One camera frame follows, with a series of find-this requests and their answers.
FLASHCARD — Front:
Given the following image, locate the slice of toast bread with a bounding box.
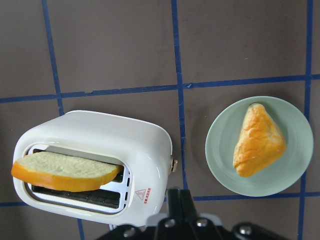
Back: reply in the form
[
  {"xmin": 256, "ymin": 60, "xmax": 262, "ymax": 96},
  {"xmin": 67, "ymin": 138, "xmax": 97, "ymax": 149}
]
[{"xmin": 11, "ymin": 151, "xmax": 124, "ymax": 192}]

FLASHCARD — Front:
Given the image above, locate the white two-slot toaster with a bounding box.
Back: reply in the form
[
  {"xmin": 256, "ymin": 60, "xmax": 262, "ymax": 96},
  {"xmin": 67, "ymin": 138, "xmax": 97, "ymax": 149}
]
[{"xmin": 11, "ymin": 110, "xmax": 177, "ymax": 227}]

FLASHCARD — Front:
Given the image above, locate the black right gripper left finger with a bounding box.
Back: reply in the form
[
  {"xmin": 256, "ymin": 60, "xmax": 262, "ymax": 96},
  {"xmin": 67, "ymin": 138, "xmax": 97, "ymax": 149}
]
[{"xmin": 153, "ymin": 188, "xmax": 187, "ymax": 240}]

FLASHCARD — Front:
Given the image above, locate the triangular golden pastry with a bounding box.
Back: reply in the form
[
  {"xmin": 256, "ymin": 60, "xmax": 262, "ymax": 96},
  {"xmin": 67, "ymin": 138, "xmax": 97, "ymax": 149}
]
[{"xmin": 233, "ymin": 103, "xmax": 287, "ymax": 178}]

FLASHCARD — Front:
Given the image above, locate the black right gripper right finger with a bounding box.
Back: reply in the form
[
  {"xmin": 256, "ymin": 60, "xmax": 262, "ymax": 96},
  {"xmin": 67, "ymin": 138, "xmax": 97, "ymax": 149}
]
[{"xmin": 179, "ymin": 190, "xmax": 223, "ymax": 240}]

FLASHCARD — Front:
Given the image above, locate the pale green round plate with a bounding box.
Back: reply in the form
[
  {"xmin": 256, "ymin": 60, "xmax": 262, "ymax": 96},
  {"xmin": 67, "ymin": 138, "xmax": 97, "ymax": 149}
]
[{"xmin": 205, "ymin": 96, "xmax": 314, "ymax": 197}]

